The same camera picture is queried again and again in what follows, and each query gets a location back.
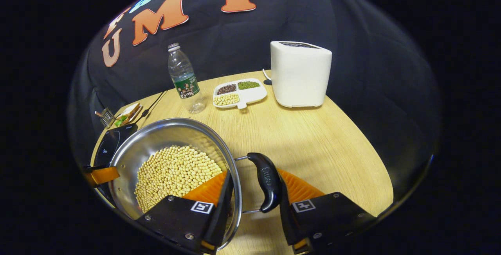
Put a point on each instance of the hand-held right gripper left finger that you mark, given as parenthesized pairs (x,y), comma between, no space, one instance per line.
(223,212)

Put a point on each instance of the black induction cooktop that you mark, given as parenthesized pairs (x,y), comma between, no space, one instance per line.
(113,141)

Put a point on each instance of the small glass holder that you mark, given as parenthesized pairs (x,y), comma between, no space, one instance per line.
(105,118)

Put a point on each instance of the white divided dish with beans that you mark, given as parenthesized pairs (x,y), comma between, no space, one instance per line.
(250,95)

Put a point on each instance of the pile of soybeans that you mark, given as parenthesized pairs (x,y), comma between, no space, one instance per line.
(172,173)

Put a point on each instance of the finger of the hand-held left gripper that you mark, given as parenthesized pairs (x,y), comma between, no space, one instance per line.
(102,175)

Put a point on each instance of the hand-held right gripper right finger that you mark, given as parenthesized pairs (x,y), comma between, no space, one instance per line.
(287,223)

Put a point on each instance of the white toaster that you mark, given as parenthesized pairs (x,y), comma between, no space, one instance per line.
(299,75)

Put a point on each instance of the clear plastic water bottle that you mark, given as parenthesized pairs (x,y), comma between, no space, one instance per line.
(184,79)

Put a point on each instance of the plate with sandwich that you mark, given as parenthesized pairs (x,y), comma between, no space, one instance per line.
(128,115)

